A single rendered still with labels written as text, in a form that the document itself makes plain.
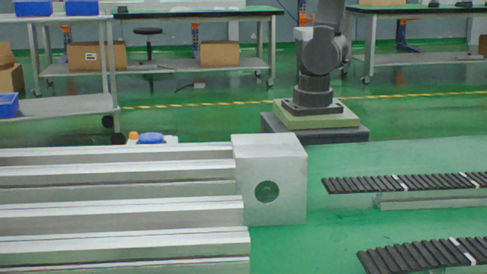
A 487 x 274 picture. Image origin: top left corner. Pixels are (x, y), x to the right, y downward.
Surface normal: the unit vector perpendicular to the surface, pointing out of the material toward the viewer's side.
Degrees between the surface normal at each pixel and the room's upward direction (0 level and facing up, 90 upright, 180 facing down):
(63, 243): 0
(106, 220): 90
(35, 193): 90
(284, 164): 90
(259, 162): 90
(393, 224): 0
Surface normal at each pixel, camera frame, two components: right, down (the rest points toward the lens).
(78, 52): 0.20, 0.28
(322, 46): -0.40, 0.32
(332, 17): -0.33, 0.11
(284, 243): 0.00, -0.96
